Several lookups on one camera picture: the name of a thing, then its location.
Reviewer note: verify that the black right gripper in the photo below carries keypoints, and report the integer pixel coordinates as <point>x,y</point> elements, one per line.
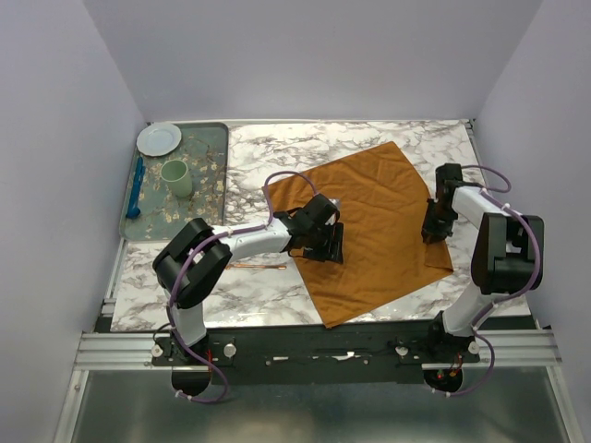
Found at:
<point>439,233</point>

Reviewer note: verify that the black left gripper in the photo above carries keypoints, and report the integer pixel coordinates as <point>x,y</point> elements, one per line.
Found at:
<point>332,251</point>

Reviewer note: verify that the orange-brown cloth napkin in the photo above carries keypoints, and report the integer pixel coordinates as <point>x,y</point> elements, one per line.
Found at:
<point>383,206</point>

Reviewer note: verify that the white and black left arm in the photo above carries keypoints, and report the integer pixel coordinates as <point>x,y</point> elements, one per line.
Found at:
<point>189,267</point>

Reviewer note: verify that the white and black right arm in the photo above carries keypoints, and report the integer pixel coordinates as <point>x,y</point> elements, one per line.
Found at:
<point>506,263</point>

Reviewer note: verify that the copper fork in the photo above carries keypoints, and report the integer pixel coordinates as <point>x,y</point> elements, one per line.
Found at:
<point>254,266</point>

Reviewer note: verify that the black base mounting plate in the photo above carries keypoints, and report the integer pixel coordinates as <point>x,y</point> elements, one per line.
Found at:
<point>404,352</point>

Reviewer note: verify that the floral teal serving tray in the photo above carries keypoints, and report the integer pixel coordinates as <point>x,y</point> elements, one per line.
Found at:
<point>204,148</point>

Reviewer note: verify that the light green cup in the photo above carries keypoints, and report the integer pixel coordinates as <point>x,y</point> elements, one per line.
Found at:
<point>177,177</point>

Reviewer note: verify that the blue plastic utensil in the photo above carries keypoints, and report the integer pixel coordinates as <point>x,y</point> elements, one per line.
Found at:
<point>133,210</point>

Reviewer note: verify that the white round plate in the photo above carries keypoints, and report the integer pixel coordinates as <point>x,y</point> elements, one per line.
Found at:
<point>159,139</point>

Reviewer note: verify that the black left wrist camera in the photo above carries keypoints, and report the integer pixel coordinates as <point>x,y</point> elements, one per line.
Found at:
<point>322,210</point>

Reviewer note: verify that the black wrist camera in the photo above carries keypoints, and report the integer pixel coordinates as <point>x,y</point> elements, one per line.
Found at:
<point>449,172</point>
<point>322,210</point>

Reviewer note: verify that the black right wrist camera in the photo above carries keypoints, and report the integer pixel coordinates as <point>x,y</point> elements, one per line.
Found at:
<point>449,172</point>

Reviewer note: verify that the aluminium frame rail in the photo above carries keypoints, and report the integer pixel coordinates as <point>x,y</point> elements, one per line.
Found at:
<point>512,348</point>

